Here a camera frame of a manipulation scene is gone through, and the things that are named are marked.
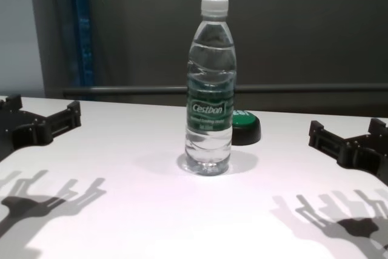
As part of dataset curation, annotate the blue vertical post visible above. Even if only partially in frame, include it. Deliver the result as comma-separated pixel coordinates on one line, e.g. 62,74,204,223
69,0,96,87

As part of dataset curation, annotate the clear water bottle green label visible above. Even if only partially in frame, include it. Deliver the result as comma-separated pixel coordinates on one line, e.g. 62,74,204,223
184,0,237,175

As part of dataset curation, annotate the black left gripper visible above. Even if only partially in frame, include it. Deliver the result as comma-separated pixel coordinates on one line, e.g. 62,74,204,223
0,94,82,162

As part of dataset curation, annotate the thin grey horizontal rail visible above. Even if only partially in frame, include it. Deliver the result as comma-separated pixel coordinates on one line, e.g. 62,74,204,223
62,82,388,98

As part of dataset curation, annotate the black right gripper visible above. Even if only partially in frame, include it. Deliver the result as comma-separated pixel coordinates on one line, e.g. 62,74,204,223
308,118,388,187

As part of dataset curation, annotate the green YES button black base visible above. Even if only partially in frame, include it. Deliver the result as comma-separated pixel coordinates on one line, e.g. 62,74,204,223
231,109,262,146

